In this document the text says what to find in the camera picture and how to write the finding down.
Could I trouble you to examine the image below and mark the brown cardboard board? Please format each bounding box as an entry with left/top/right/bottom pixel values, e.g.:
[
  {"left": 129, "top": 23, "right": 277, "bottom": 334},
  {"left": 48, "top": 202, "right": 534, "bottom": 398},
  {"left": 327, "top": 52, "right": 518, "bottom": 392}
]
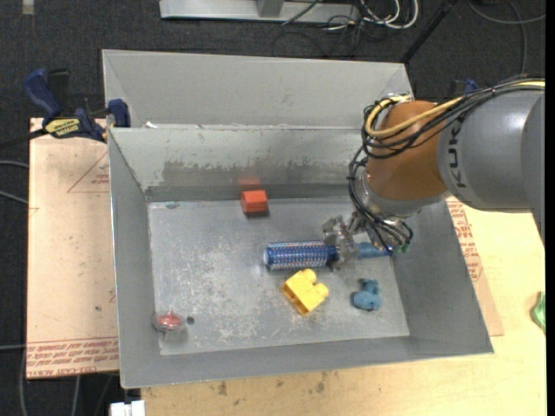
[{"left": 25, "top": 117, "right": 506, "bottom": 380}]

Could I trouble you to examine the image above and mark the grey metal bin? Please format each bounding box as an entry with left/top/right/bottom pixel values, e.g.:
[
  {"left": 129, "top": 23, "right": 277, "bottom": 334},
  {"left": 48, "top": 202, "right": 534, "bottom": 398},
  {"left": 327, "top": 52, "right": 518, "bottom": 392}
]
[{"left": 101, "top": 49, "right": 495, "bottom": 390}]

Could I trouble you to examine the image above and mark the blue toy animal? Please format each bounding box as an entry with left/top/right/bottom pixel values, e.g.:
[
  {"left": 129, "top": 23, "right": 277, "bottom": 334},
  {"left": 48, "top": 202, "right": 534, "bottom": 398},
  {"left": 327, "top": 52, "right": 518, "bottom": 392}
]
[{"left": 350, "top": 277, "right": 384, "bottom": 311}]

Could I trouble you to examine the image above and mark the blue round hairbrush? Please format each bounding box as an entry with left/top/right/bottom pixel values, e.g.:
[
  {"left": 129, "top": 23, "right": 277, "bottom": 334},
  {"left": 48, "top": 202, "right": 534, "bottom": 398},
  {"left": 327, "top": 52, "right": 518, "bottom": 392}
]
[{"left": 262, "top": 239, "right": 394, "bottom": 272}]

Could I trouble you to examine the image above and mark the clear glass with red top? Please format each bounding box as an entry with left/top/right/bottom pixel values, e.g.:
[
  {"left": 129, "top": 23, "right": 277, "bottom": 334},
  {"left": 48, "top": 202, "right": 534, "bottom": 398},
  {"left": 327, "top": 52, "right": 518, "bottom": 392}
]
[{"left": 151, "top": 308, "right": 190, "bottom": 344}]

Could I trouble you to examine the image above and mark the yellow toy brick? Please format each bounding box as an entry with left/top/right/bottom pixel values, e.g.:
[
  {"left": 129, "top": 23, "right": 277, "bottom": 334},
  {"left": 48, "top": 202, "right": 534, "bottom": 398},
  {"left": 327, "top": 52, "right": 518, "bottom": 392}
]
[{"left": 281, "top": 268, "right": 330, "bottom": 317}]

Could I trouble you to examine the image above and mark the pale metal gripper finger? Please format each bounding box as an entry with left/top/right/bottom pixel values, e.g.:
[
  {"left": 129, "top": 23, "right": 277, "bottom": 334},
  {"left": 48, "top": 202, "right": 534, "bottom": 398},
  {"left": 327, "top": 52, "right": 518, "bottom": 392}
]
[
  {"left": 320, "top": 216, "right": 349, "bottom": 244},
  {"left": 331, "top": 234, "right": 361, "bottom": 273}
]

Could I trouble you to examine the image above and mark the orange-red block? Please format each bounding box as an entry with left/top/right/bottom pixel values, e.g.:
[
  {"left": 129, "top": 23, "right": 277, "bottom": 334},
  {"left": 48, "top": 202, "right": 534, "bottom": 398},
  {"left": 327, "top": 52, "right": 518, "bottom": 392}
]
[{"left": 239, "top": 189, "right": 270, "bottom": 215}]

